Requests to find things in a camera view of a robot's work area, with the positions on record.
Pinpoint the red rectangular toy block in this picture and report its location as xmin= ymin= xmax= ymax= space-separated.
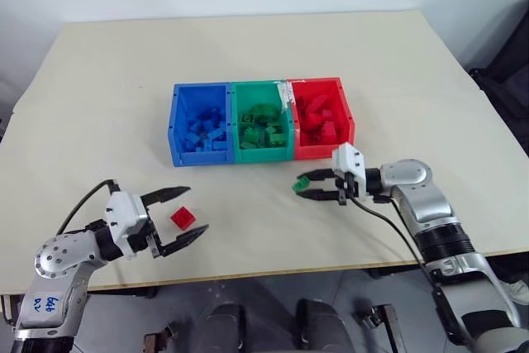
xmin=319 ymin=121 xmax=337 ymax=144

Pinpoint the white tape strip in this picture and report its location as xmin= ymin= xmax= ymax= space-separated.
xmin=275 ymin=79 xmax=296 ymax=114

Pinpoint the red square toy block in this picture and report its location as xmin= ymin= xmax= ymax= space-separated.
xmin=170 ymin=205 xmax=198 ymax=231

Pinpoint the dark rounded shape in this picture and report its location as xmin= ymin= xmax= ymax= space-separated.
xmin=197 ymin=302 xmax=248 ymax=353
xmin=294 ymin=298 xmax=355 ymax=353

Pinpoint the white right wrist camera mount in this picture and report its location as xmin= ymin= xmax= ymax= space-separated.
xmin=331 ymin=142 xmax=369 ymax=199

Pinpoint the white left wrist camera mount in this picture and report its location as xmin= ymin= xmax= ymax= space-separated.
xmin=104 ymin=191 xmax=150 ymax=262

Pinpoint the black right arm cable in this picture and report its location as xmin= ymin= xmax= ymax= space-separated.
xmin=349 ymin=194 xmax=460 ymax=346

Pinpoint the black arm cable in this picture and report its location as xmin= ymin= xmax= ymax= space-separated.
xmin=55 ymin=179 xmax=120 ymax=236
xmin=349 ymin=194 xmax=460 ymax=346

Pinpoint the white shoe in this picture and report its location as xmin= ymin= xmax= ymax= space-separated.
xmin=501 ymin=279 xmax=529 ymax=305

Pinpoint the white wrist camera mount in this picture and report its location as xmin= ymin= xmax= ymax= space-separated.
xmin=104 ymin=191 xmax=150 ymax=262
xmin=331 ymin=142 xmax=369 ymax=199

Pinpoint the metal table bracket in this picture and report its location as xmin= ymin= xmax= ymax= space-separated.
xmin=356 ymin=304 xmax=398 ymax=353
xmin=142 ymin=325 xmax=183 ymax=353

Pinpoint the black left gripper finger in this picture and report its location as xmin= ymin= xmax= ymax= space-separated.
xmin=140 ymin=186 xmax=193 ymax=208
xmin=158 ymin=223 xmax=210 ymax=258

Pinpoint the red plastic bin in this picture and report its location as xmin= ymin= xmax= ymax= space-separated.
xmin=288 ymin=76 xmax=357 ymax=161

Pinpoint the green round toy block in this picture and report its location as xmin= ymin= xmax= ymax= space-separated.
xmin=247 ymin=103 xmax=283 ymax=123

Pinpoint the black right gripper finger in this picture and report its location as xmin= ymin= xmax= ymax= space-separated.
xmin=298 ymin=168 xmax=337 ymax=183
xmin=296 ymin=188 xmax=341 ymax=202

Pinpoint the green plastic bin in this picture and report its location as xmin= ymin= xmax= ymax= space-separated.
xmin=228 ymin=79 xmax=297 ymax=165

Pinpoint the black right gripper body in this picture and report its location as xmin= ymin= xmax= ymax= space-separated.
xmin=335 ymin=172 xmax=360 ymax=207

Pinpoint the green studded toy block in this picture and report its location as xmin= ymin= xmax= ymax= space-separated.
xmin=241 ymin=126 xmax=262 ymax=150
xmin=265 ymin=131 xmax=287 ymax=149

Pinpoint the blue plastic bin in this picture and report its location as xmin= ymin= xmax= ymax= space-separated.
xmin=166 ymin=81 xmax=236 ymax=169

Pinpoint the black chair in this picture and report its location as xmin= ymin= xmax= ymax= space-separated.
xmin=465 ymin=0 xmax=529 ymax=152

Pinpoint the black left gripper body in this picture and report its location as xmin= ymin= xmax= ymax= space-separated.
xmin=126 ymin=203 xmax=164 ymax=260

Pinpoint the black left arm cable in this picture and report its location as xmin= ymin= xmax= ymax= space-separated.
xmin=55 ymin=179 xmax=120 ymax=236

